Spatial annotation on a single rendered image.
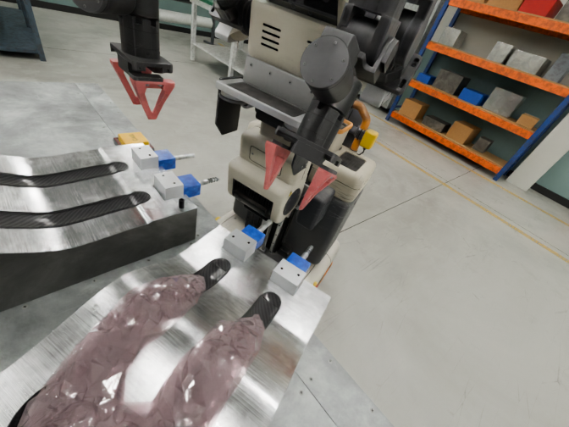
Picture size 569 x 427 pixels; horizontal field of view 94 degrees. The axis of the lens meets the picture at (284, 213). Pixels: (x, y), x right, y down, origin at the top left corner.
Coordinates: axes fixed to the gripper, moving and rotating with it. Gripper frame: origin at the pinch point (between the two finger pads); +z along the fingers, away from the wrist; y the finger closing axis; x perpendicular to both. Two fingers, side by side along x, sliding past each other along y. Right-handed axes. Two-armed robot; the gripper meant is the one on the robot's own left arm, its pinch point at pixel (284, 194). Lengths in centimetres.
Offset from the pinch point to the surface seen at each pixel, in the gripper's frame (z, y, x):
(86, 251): 20.8, -20.2, -13.2
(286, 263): 11.2, 5.2, 3.0
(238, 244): 12.3, -3.8, 0.8
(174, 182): 8.8, -20.9, 0.1
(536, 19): -276, 67, 379
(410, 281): 35, 61, 154
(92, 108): 11, -79, 22
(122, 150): 10.2, -39.2, 3.2
